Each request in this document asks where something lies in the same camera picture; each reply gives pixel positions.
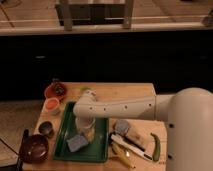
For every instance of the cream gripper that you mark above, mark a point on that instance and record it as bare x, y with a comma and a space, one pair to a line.
86, 126

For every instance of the blue sponge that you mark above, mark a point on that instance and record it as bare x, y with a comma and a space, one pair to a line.
77, 142

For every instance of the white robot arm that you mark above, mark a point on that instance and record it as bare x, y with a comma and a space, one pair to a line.
187, 113

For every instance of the green plastic tray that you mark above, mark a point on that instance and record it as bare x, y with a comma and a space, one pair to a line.
95, 152

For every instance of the grey scrub brush block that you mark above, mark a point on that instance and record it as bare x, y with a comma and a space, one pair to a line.
124, 128

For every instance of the small green cup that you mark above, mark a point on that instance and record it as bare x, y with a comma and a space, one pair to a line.
83, 89

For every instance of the white cup orange contents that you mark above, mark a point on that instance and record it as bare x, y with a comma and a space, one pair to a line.
51, 106

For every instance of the small dark metal cup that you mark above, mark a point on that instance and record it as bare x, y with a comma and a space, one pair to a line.
46, 129

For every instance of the yellow banana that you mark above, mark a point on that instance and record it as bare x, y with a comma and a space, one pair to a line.
121, 155

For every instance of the red bowl with pinecone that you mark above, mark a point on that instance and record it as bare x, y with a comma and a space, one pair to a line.
56, 89

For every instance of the dark red bowl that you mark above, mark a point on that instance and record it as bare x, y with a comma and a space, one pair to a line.
35, 149

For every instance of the green chili pepper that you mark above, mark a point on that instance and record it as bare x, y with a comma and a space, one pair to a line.
157, 148

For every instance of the black tool at table edge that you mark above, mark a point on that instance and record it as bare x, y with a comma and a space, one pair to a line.
19, 163

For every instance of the wooden frame stand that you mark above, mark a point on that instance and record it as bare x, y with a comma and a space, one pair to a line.
94, 12

